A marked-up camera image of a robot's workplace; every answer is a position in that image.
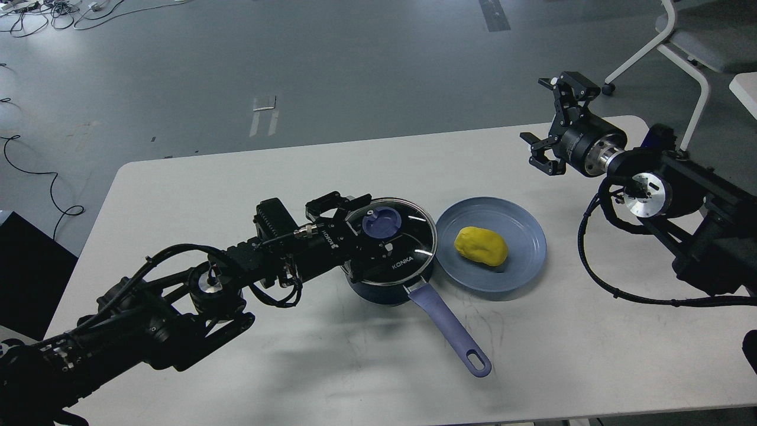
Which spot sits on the blue plate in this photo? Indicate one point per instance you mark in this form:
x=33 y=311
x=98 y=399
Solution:
x=521 y=232

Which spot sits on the white office chair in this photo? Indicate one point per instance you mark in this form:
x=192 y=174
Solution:
x=719 y=35

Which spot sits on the dark blue saucepan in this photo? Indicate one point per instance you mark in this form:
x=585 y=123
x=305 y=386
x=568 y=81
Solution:
x=422 y=293

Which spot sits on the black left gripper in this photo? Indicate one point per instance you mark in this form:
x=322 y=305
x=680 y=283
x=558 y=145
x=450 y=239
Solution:
x=328 y=241

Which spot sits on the yellow potato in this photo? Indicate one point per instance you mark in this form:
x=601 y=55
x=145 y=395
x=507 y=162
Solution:
x=481 y=245

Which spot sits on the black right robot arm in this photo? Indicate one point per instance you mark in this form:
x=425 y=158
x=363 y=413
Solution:
x=706 y=222

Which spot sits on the black box at left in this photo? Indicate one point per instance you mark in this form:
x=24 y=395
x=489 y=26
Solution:
x=35 y=271

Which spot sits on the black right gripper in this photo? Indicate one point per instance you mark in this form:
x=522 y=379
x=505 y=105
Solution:
x=588 y=142

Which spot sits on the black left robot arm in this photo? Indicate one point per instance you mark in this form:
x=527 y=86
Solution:
x=183 y=304

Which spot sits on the white table corner right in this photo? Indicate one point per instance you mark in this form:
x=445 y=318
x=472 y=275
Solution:
x=743 y=87

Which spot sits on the glass pot lid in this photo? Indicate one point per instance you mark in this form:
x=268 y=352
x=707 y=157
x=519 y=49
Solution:
x=404 y=223

